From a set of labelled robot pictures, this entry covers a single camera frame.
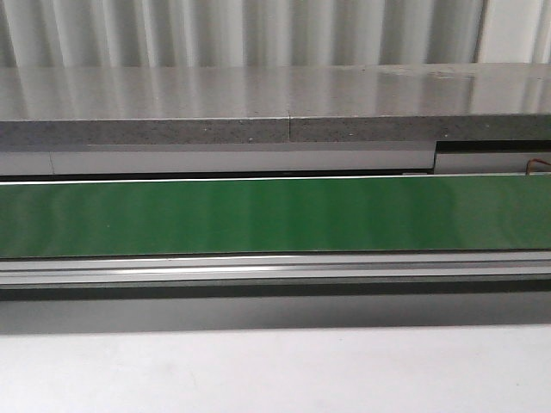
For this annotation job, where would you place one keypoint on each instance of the grey stone countertop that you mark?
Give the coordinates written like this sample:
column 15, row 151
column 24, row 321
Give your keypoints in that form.
column 260, row 105

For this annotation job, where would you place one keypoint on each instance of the white curtain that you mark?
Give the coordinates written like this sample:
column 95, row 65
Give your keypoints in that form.
column 238, row 33

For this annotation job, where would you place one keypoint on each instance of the aluminium conveyor frame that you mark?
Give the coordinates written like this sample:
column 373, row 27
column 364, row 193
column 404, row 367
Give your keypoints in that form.
column 274, row 267

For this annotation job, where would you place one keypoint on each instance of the green conveyor belt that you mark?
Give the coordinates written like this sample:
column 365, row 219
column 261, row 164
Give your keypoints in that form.
column 345, row 214

